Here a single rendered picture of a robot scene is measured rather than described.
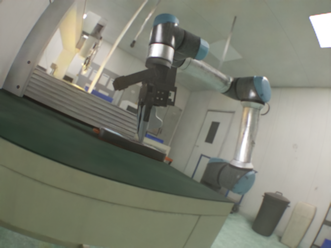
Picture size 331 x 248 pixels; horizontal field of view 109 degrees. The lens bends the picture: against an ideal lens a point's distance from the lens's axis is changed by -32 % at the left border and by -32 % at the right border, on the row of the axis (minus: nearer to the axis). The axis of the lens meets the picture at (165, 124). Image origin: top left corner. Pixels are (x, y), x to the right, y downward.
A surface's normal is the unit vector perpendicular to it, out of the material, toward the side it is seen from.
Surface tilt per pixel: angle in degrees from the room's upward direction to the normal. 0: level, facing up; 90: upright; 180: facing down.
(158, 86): 90
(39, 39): 90
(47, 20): 90
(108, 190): 90
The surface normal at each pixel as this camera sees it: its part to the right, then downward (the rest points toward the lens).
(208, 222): 0.48, 0.11
